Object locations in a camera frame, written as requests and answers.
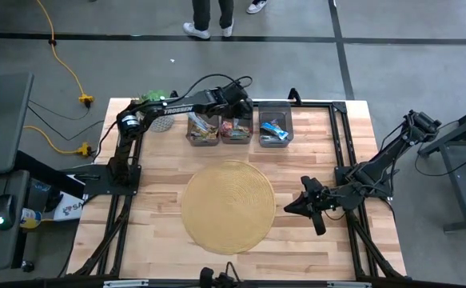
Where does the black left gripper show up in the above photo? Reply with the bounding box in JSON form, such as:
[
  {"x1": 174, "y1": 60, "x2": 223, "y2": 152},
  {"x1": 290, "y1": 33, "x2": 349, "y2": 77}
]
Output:
[{"x1": 212, "y1": 83, "x2": 254, "y2": 121}]

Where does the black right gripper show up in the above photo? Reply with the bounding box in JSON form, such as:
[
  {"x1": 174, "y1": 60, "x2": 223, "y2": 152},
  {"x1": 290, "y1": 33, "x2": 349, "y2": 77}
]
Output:
[{"x1": 283, "y1": 175, "x2": 364, "y2": 237}]

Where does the grey plastic bin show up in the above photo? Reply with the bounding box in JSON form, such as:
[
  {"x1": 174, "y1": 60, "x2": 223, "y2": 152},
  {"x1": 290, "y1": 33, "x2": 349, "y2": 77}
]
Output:
[
  {"x1": 219, "y1": 115, "x2": 254, "y2": 145},
  {"x1": 185, "y1": 110, "x2": 221, "y2": 147},
  {"x1": 257, "y1": 101, "x2": 295, "y2": 149}
]

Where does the round woven straw placemat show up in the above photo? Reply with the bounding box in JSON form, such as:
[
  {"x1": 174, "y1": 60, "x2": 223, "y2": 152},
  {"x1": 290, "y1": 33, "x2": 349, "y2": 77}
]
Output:
[{"x1": 180, "y1": 159, "x2": 277, "y2": 256}]

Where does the white triangle-pattern plant pot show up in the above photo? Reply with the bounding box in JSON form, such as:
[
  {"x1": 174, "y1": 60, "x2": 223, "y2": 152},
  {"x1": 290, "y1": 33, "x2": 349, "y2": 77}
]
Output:
[{"x1": 147, "y1": 114, "x2": 176, "y2": 134}]

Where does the person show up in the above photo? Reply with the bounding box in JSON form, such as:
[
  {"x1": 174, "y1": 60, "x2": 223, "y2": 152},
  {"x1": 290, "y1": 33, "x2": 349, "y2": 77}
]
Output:
[
  {"x1": 245, "y1": 0, "x2": 269, "y2": 15},
  {"x1": 182, "y1": 0, "x2": 236, "y2": 40}
]

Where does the dark metal desk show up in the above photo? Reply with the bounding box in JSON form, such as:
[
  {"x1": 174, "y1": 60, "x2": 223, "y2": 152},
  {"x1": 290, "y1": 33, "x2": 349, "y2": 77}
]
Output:
[{"x1": 417, "y1": 100, "x2": 466, "y2": 234}]

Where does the white printed box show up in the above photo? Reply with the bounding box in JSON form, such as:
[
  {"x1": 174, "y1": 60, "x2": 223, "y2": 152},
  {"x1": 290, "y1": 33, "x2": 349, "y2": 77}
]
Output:
[{"x1": 52, "y1": 190, "x2": 86, "y2": 222}]

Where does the yellow label bottle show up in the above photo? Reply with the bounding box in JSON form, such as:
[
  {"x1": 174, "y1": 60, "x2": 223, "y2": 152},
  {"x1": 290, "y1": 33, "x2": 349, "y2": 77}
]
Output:
[{"x1": 18, "y1": 207, "x2": 43, "y2": 230}]

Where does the grey laptop lid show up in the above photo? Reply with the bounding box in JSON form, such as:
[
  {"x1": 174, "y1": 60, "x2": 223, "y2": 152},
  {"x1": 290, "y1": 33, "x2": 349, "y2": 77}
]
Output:
[{"x1": 0, "y1": 71, "x2": 34, "y2": 178}]

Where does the black computer mouse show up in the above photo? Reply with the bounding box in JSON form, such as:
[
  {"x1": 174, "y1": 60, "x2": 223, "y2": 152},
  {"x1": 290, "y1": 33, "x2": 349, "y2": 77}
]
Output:
[{"x1": 0, "y1": 194, "x2": 18, "y2": 231}]

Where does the grey side desk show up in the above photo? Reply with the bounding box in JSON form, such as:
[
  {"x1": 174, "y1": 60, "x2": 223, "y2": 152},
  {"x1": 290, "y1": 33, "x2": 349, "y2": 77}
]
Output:
[{"x1": 0, "y1": 170, "x2": 30, "y2": 274}]

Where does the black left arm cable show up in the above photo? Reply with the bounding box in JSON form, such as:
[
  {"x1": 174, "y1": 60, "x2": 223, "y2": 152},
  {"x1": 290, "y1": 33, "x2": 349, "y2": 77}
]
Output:
[{"x1": 176, "y1": 74, "x2": 253, "y2": 106}]

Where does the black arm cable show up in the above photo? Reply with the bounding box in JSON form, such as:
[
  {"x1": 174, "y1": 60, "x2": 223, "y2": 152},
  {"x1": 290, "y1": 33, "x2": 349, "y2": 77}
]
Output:
[
  {"x1": 376, "y1": 123, "x2": 402, "y2": 198},
  {"x1": 176, "y1": 74, "x2": 253, "y2": 106}
]

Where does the black aluminium table frame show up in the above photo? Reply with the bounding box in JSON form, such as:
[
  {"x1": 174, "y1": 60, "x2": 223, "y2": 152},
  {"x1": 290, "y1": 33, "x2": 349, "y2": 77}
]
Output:
[{"x1": 66, "y1": 87, "x2": 408, "y2": 281}]

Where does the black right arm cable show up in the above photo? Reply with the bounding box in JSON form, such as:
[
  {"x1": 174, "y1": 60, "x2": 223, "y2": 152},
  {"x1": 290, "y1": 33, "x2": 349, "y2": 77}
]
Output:
[{"x1": 376, "y1": 123, "x2": 402, "y2": 198}]

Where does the black table-level camera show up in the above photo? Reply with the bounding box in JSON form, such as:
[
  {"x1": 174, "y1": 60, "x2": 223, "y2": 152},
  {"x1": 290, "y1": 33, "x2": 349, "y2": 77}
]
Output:
[{"x1": 198, "y1": 262, "x2": 244, "y2": 288}]

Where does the yellow extension cable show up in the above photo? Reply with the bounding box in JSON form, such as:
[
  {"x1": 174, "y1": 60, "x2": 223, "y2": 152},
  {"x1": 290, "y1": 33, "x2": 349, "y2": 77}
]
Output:
[
  {"x1": 23, "y1": 125, "x2": 94, "y2": 158},
  {"x1": 35, "y1": 0, "x2": 96, "y2": 108}
]

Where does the black floor cable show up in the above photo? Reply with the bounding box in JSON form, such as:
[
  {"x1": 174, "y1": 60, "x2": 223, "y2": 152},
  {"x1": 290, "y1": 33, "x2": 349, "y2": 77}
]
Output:
[{"x1": 26, "y1": 99, "x2": 106, "y2": 142}]

